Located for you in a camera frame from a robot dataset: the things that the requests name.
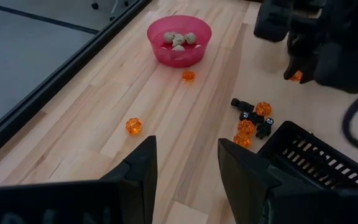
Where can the black slotted plastic basket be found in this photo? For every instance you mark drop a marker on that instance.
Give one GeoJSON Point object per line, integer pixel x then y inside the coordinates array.
{"type": "Point", "coordinates": [278, 155]}

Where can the pink plastic bowl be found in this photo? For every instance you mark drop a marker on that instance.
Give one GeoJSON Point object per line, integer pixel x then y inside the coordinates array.
{"type": "Point", "coordinates": [179, 60]}

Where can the small black reaper figure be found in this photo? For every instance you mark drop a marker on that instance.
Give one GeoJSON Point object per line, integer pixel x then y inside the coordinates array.
{"type": "Point", "coordinates": [242, 105]}
{"type": "Point", "coordinates": [265, 127]}
{"type": "Point", "coordinates": [251, 117]}

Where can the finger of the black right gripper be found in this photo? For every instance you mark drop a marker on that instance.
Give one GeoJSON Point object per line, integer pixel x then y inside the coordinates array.
{"type": "Point", "coordinates": [308, 71]}
{"type": "Point", "coordinates": [291, 67]}

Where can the small pale skull toy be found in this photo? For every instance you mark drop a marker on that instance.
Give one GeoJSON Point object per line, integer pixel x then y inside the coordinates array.
{"type": "Point", "coordinates": [190, 38]}
{"type": "Point", "coordinates": [178, 48]}
{"type": "Point", "coordinates": [178, 40]}
{"type": "Point", "coordinates": [168, 37]}

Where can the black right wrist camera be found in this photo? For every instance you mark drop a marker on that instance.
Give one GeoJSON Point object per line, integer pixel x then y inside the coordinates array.
{"type": "Point", "coordinates": [272, 21]}

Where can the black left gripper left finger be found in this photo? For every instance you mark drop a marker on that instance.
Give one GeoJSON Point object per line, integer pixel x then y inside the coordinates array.
{"type": "Point", "coordinates": [138, 186]}

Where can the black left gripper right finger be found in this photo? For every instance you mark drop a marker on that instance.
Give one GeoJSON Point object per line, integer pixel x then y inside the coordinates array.
{"type": "Point", "coordinates": [244, 186]}

